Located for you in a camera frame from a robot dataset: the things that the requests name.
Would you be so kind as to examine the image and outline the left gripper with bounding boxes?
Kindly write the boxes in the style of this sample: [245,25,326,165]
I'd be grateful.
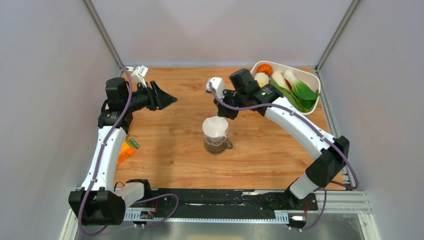
[123,81,177,113]

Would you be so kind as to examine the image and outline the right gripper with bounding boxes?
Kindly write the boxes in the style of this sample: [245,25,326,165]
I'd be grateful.
[214,87,248,120]

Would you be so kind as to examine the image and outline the white paper coffee filter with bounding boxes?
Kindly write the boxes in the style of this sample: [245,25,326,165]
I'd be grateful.
[202,116,229,138]

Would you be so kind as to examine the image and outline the clear glass dripper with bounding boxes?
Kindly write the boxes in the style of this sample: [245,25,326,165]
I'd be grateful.
[204,131,233,148]

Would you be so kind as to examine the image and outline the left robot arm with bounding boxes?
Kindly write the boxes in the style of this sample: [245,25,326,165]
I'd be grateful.
[68,77,178,226]

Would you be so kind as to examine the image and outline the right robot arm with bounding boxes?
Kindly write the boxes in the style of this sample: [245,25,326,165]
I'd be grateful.
[206,68,350,209]

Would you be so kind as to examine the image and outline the glass coffee server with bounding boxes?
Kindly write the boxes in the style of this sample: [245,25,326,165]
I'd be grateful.
[203,142,234,155]

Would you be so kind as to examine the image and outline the yellow toy cabbage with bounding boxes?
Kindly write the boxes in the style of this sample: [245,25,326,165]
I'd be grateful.
[254,72,269,88]

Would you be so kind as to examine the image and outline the orange toy pumpkin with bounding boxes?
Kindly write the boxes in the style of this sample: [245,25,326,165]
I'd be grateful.
[257,63,273,77]

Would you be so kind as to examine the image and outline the green toy leek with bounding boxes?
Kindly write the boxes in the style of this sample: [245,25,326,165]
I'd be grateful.
[269,71,309,113]

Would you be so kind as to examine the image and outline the red toy pepper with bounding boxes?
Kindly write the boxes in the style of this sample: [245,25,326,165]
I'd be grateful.
[284,79,292,91]

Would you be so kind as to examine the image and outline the green toy bok choy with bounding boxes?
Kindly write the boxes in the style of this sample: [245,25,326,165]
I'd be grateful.
[283,70,321,113]

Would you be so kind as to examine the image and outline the white vegetable tray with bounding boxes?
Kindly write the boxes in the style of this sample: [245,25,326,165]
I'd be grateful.
[250,60,321,116]

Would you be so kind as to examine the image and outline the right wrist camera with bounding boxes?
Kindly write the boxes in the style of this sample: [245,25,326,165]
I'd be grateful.
[205,77,227,100]

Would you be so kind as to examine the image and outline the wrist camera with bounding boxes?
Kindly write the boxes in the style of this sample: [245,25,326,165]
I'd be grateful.
[205,77,227,100]
[125,65,149,88]

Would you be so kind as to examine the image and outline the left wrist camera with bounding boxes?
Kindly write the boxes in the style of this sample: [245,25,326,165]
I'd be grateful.
[125,65,149,88]

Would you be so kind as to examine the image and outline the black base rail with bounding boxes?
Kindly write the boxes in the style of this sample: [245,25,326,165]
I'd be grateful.
[124,188,319,223]

